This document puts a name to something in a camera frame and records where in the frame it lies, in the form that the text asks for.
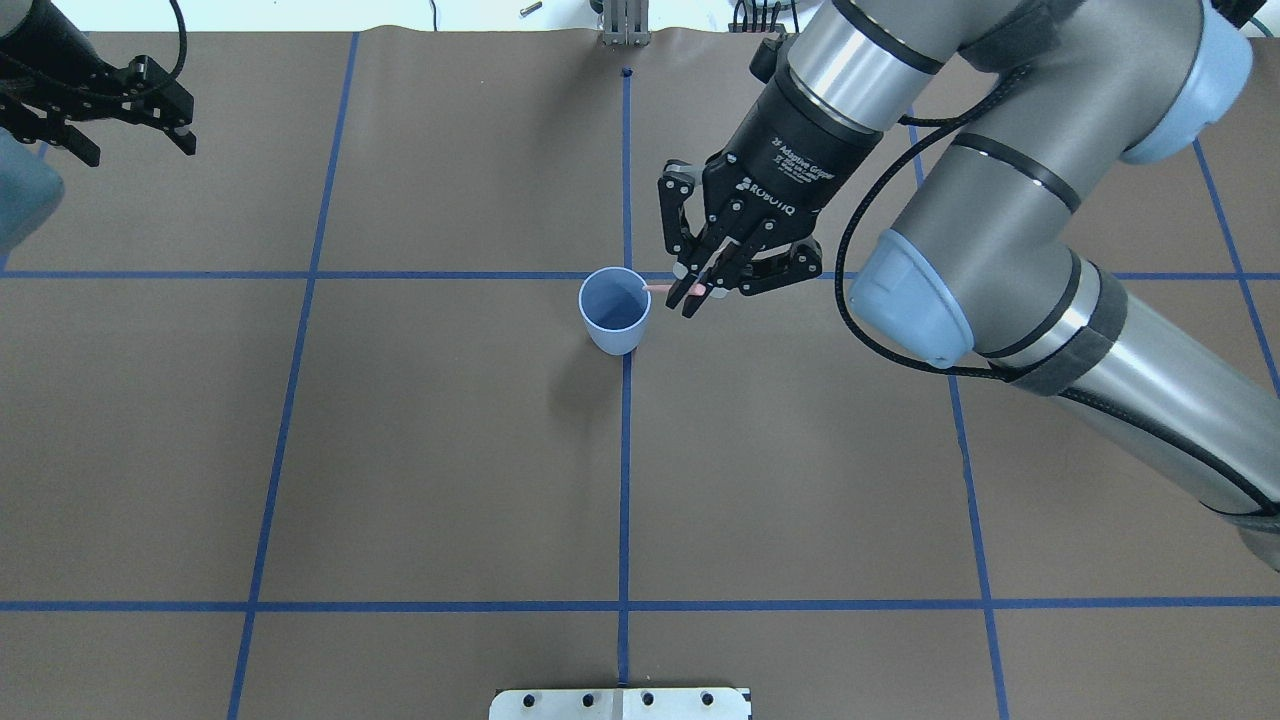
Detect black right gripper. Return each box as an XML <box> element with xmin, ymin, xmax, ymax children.
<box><xmin>657</xmin><ymin>70</ymin><xmax>883</xmax><ymax>318</ymax></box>

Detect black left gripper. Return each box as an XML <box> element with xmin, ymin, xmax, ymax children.
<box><xmin>1</xmin><ymin>1</ymin><xmax>198</xmax><ymax>167</ymax></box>

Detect pink chopstick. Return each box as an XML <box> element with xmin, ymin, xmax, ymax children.
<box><xmin>643</xmin><ymin>283</ymin><xmax>710</xmax><ymax>299</ymax></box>

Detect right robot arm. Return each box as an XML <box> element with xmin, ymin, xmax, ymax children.
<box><xmin>658</xmin><ymin>1</ymin><xmax>1279</xmax><ymax>568</ymax></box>

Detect light blue cup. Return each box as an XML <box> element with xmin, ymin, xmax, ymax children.
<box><xmin>579</xmin><ymin>266</ymin><xmax>653</xmax><ymax>356</ymax></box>

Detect blue tape line crosswise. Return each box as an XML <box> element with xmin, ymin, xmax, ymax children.
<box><xmin>1</xmin><ymin>270</ymin><xmax>1279</xmax><ymax>282</ymax></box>

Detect blue tape line lengthwise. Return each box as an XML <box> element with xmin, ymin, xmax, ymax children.
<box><xmin>616</xmin><ymin>67</ymin><xmax>635</xmax><ymax>688</ymax></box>

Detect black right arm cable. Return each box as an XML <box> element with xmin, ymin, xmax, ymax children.
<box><xmin>835</xmin><ymin>65</ymin><xmax>1051</xmax><ymax>380</ymax></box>

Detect white metal mount base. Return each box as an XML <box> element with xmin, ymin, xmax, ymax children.
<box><xmin>488</xmin><ymin>687</ymin><xmax>754</xmax><ymax>719</ymax></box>

